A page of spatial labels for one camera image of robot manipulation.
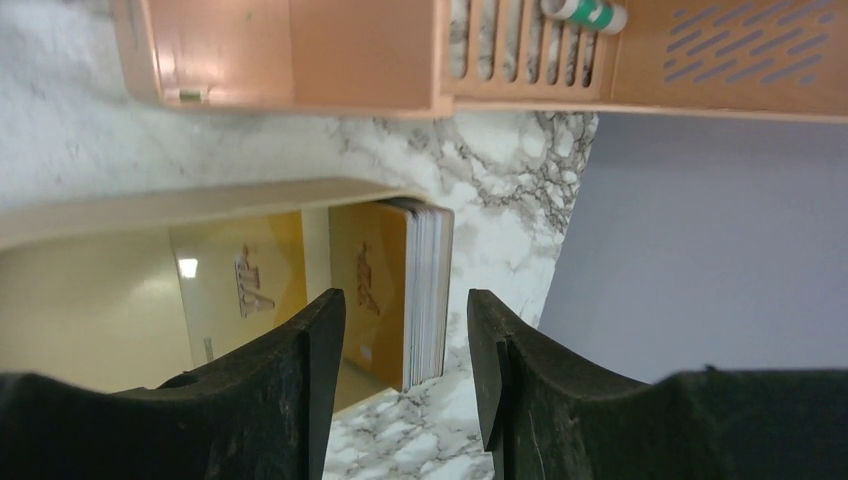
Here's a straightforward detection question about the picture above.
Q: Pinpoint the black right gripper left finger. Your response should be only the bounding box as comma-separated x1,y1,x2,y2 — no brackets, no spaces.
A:
1,289,346,479

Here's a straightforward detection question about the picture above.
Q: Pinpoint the peach plastic file organizer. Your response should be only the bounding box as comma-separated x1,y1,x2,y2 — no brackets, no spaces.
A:
110,1,847,122

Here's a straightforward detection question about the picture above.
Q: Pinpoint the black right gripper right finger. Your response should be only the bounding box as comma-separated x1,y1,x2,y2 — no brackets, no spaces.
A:
467,289,847,479

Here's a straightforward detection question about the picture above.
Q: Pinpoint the green capped tube in organizer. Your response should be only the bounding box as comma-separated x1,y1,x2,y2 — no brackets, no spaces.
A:
540,0,628,35

